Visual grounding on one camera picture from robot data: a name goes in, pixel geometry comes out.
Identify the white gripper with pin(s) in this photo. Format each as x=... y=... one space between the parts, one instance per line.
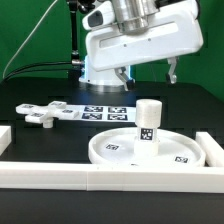
x=128 y=32

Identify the white round table top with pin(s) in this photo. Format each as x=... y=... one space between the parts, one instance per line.
x=132 y=146

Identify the white cross-shaped table base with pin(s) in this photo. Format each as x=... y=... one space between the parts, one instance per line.
x=45 y=115

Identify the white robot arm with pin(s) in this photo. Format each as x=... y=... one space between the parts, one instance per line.
x=107 y=80

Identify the paper sheet with markers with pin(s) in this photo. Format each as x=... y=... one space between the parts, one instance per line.
x=104 y=113

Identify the white right fence bar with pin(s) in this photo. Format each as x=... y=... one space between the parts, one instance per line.
x=214 y=152

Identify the white fence bar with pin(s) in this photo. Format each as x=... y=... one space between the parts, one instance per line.
x=88 y=177
x=214 y=152

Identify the white front fence bar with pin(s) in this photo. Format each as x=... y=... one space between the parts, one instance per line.
x=88 y=177

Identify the white left fence block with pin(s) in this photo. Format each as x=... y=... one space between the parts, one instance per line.
x=5 y=138

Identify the black camera stand pole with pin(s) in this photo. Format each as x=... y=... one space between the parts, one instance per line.
x=83 y=6

